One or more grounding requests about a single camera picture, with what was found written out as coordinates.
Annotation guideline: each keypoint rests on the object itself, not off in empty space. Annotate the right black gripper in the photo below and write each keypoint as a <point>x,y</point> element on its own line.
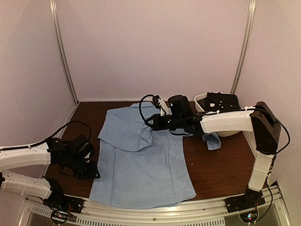
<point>158,125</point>

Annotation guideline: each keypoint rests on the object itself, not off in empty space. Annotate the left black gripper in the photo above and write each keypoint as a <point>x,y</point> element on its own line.
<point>91,173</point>

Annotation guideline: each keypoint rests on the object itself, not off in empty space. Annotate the white plastic basket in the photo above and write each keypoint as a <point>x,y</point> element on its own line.
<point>223,124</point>

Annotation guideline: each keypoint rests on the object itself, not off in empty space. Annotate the light blue long sleeve shirt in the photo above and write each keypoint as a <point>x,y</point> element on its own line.
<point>139,168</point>

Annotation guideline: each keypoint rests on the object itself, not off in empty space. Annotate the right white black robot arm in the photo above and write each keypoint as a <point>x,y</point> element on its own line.
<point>176,113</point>

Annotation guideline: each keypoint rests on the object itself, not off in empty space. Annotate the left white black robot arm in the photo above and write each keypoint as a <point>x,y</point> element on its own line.
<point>74,154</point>

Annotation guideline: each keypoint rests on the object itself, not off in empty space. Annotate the black folded shirt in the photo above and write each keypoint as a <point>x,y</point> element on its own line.
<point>221,101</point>

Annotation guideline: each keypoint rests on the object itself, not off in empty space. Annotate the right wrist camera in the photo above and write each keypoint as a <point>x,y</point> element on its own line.
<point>161,105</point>

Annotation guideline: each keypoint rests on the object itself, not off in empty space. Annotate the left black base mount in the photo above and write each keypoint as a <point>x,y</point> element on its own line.
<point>65,203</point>

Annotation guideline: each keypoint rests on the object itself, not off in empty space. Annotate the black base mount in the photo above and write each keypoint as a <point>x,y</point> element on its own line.
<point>243,202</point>
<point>65,203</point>

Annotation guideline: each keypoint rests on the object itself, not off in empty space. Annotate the front aluminium rail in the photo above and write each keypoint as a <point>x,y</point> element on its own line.
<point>210,212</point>

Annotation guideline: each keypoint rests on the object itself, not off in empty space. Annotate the right aluminium frame post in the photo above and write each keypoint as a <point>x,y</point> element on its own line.
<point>250,18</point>

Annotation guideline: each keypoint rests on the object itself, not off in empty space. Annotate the aluminium frame post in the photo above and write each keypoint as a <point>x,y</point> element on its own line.
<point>61,50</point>
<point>250,18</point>

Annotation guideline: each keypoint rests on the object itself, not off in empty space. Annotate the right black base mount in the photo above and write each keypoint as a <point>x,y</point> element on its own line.
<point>243,202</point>

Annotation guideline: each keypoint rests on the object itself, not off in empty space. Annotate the left aluminium frame post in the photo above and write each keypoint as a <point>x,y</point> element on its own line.
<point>61,50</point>

